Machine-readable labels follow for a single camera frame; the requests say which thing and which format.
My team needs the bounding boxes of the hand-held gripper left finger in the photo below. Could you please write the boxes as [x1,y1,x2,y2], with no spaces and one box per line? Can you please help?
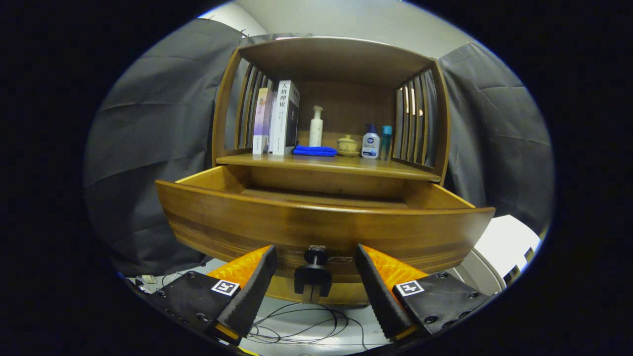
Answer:
[148,245,277,346]

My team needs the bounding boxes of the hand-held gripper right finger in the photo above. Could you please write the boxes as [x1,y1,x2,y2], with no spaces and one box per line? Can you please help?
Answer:
[355,244,495,342]

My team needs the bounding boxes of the black drawer knob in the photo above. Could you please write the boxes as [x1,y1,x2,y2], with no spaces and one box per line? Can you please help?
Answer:
[294,245,333,298]

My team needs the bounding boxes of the wooden drawer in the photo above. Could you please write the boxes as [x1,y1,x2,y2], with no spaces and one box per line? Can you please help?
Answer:
[155,165,496,285]

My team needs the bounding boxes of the wooden cabinet door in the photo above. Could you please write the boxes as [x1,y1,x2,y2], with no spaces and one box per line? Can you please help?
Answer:
[316,282,370,307]
[266,274,311,304]

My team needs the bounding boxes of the wooden countertop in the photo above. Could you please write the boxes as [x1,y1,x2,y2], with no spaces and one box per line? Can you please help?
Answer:
[217,145,441,182]

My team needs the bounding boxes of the wooden cabinet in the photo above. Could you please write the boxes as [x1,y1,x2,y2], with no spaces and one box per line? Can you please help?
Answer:
[212,36,452,306]

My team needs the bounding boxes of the white appliance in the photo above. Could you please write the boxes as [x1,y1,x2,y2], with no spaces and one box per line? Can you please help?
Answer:
[452,215,542,297]

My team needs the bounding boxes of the white blue-capped lotion bottle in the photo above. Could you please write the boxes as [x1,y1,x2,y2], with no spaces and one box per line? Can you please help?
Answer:
[361,125,381,160]

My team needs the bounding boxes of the blue folded cloth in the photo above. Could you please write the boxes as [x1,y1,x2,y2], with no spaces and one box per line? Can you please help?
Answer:
[292,144,338,157]

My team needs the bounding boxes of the yellow lidded tea bowl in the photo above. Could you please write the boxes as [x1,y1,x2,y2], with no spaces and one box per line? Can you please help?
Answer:
[337,134,360,157]

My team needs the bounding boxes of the teal bottle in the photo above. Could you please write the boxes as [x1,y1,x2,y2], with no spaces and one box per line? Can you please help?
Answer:
[380,125,393,161]

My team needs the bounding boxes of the white pump bottle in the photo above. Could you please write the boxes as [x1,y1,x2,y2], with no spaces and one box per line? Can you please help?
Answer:
[309,105,324,147]

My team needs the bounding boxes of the purple book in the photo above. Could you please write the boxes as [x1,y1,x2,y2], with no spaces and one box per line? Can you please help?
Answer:
[253,88,274,155]

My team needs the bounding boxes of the white book with portrait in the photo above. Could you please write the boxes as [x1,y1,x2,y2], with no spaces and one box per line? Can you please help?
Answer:
[271,80,301,156]

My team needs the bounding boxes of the black floor cables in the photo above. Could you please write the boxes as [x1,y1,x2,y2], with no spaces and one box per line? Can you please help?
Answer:
[134,271,369,349]

